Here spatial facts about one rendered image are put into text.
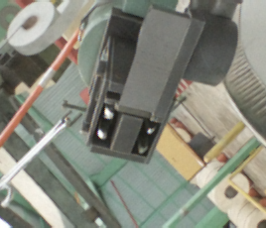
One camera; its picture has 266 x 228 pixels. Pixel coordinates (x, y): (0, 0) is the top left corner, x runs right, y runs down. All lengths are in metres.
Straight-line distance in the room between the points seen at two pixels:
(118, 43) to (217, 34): 0.14
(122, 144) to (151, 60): 0.11
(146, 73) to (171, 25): 0.06
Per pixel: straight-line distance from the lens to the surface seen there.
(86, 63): 0.58
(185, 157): 10.75
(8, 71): 1.26
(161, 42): 0.39
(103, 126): 0.47
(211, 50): 0.42
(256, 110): 0.48
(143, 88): 0.42
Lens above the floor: 1.45
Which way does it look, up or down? 1 degrees down
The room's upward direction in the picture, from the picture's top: 134 degrees counter-clockwise
